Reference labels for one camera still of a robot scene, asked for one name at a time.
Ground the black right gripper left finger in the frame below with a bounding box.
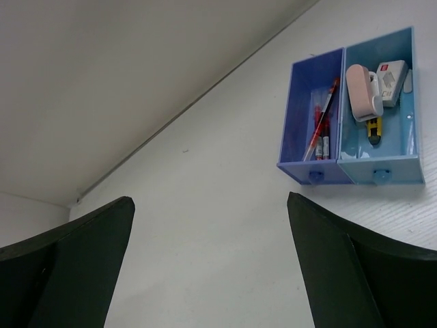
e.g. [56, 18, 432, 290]
[1, 196, 135, 327]

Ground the red gel pen capped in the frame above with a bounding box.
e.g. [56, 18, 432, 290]
[302, 78, 340, 161]

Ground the red pen clear barrel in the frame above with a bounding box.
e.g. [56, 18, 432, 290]
[322, 115, 330, 160]

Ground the white eraser red label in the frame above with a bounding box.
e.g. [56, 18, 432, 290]
[376, 60, 408, 108]

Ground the red pen white cap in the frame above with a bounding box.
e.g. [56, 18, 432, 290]
[313, 90, 323, 161]

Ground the pink white correction tape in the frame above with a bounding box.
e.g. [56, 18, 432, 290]
[346, 64, 384, 122]

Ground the blue two-compartment container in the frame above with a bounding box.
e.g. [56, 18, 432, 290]
[277, 27, 425, 185]

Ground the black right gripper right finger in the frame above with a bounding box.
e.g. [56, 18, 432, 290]
[287, 192, 436, 327]

